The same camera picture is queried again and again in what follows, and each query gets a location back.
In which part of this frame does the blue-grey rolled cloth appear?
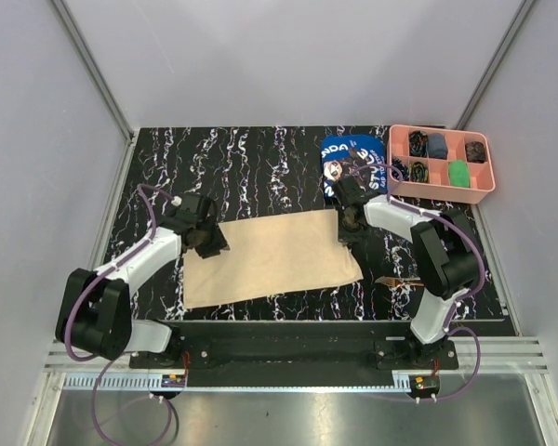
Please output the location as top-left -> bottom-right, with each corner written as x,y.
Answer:
427,133 -> 448,160

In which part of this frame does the black patterned roll top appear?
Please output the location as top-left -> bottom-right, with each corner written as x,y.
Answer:
408,130 -> 429,158

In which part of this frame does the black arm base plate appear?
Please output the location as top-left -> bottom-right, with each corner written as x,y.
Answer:
129,321 -> 458,389

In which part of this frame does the black marble table mat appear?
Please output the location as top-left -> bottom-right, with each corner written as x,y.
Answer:
86,125 -> 517,338

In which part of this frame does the green rolled cloth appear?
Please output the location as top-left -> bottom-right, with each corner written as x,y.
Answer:
448,160 -> 471,189

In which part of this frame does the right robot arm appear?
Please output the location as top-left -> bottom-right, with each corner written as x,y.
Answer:
333,177 -> 485,369

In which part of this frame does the dark brown rolled cloth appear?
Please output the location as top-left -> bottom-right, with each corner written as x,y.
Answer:
465,141 -> 487,164

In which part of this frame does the black yellow patterned roll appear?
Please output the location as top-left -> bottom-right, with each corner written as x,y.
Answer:
409,162 -> 429,184

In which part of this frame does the beige cloth napkin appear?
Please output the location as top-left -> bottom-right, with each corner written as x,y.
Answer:
182,209 -> 363,309

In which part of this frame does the black patterned roll left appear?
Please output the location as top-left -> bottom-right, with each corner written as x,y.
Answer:
392,157 -> 409,181

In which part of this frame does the copper fork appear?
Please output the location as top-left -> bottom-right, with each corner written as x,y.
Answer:
375,276 -> 423,287

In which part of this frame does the blue printed folded cloth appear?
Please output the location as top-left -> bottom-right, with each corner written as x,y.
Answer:
320,135 -> 387,203

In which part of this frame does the pink divided organizer tray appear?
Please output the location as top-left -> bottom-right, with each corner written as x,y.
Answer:
387,125 -> 496,204

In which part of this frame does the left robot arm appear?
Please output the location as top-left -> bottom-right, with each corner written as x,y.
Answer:
55,193 -> 229,368

